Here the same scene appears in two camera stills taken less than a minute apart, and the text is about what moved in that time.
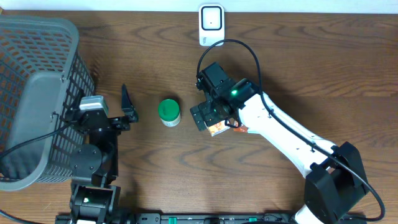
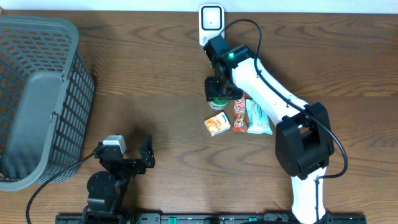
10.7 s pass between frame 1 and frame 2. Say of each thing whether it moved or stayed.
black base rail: stayed
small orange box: stayed
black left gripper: moved
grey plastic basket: stayed
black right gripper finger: moved
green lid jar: moved
